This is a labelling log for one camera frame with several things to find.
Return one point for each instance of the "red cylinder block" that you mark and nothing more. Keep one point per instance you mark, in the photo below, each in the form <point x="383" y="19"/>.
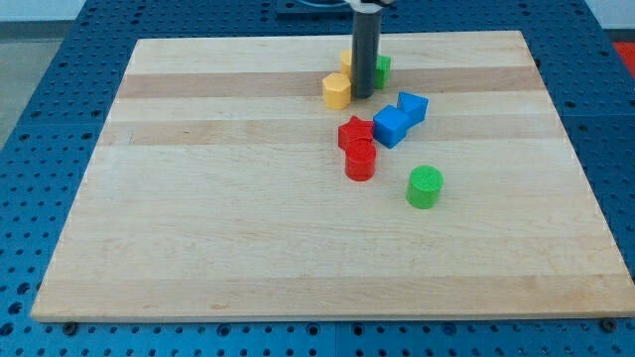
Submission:
<point x="360" y="160"/>

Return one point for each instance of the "red star block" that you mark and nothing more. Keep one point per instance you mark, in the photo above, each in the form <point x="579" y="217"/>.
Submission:
<point x="354" y="129"/>

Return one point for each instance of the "blue cube block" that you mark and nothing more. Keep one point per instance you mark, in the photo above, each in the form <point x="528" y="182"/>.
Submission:
<point x="390" y="126"/>

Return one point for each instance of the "yellow hexagon block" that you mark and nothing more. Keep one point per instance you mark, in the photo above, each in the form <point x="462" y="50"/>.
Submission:
<point x="336" y="91"/>

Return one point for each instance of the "wooden board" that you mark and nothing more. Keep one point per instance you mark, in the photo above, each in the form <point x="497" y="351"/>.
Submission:
<point x="217" y="192"/>

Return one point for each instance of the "green cylinder block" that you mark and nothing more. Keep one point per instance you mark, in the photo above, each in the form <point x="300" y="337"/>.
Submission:
<point x="424" y="187"/>

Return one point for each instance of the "blue triangular block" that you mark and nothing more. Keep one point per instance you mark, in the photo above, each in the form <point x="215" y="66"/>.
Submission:
<point x="414" y="106"/>

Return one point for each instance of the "yellow block behind rod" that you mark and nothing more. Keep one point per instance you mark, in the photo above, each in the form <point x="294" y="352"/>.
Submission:
<point x="345" y="62"/>

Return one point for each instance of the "green block behind rod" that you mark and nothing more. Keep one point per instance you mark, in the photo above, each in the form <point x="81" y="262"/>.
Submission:
<point x="382" y="71"/>

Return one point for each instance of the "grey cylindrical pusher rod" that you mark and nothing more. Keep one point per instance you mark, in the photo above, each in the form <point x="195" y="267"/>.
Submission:
<point x="366" y="30"/>

